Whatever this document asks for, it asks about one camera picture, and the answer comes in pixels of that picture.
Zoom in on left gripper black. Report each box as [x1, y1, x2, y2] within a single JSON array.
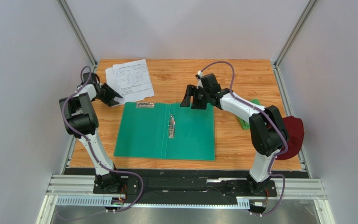
[[93, 84, 122, 107]]

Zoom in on printed paper sheet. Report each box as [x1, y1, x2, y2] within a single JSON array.
[[112, 59, 155, 103]]

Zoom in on green file folder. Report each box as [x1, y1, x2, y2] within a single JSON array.
[[114, 102, 215, 161]]

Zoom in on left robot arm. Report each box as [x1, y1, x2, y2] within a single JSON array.
[[59, 72, 123, 194]]

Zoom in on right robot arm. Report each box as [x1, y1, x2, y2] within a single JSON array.
[[180, 74, 289, 195]]

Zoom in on metal folder clamp bar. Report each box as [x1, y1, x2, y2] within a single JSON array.
[[136, 102, 155, 108]]

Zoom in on metal folder clip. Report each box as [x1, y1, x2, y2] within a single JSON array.
[[168, 114, 176, 139]]

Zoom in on lower white paper sheet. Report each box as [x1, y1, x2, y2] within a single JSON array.
[[105, 67, 117, 91]]

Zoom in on green folded cloth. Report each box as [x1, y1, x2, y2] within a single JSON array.
[[234, 99, 262, 131]]

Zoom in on dark red hat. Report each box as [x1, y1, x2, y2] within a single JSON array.
[[277, 116, 305, 160]]

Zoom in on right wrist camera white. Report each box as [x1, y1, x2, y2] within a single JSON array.
[[196, 70, 203, 89]]

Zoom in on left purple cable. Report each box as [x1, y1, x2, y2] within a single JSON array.
[[60, 65, 145, 213]]

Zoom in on purple cable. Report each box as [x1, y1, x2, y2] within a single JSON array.
[[60, 65, 145, 213], [197, 61, 290, 216]]

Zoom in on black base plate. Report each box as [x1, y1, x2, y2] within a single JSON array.
[[93, 169, 278, 203]]

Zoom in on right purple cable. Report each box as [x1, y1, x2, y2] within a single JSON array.
[[197, 61, 290, 216]]

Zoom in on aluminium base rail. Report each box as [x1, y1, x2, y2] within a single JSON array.
[[46, 175, 327, 210]]

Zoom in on left aluminium frame post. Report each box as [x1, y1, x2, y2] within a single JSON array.
[[56, 0, 98, 68]]

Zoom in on aluminium frame post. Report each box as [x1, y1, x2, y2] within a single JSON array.
[[56, 0, 98, 68], [274, 0, 319, 67]]

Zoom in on right aluminium frame post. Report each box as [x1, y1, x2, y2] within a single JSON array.
[[274, 0, 319, 67]]

